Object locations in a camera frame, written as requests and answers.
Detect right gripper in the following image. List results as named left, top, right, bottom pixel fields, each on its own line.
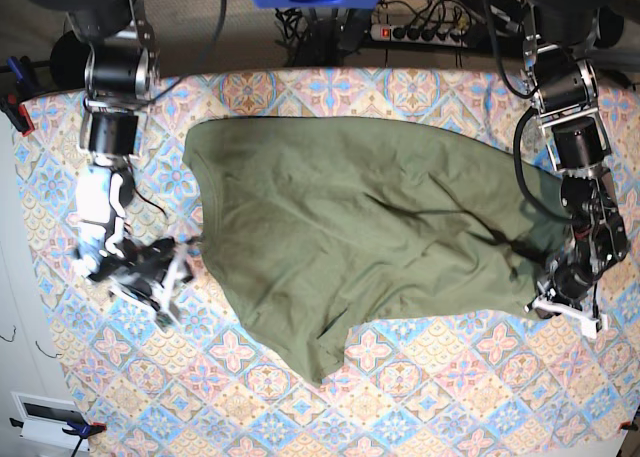
left=109, top=237, right=195, bottom=317

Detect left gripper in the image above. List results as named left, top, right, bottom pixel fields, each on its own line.
left=524, top=261, right=595, bottom=319

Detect olive green t-shirt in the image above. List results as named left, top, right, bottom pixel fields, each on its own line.
left=183, top=117, right=566, bottom=385

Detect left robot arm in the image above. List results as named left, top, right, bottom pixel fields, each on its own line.
left=513, top=0, right=630, bottom=326

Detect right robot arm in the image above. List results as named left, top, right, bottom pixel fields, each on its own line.
left=29, top=0, right=193, bottom=328

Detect patterned tablecloth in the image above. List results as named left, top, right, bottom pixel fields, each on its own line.
left=12, top=69, right=639, bottom=456

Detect red clamp lower right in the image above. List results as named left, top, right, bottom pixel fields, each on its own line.
left=619, top=422, right=639, bottom=432

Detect blue red clamp lower left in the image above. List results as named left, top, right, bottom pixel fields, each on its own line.
left=9, top=418, right=106, bottom=454

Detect blue red clamp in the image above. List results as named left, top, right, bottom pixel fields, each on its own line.
left=1, top=56, right=36, bottom=136
left=9, top=418, right=106, bottom=454

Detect white floor outlet box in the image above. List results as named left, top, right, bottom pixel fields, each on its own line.
left=11, top=391, right=85, bottom=450

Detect blue red clamp upper left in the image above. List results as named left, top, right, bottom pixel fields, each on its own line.
left=1, top=56, right=36, bottom=136

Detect black round stool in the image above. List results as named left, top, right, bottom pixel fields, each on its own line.
left=49, top=31, right=90, bottom=90

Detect white power strip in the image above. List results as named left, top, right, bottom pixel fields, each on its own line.
left=369, top=24, right=466, bottom=47

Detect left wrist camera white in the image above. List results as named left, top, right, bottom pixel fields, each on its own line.
left=581, top=313, right=609, bottom=340

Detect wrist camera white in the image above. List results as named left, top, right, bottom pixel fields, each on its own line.
left=155, top=309, right=180, bottom=331
left=581, top=313, right=609, bottom=340

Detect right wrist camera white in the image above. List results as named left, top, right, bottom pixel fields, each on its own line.
left=155, top=309, right=180, bottom=331

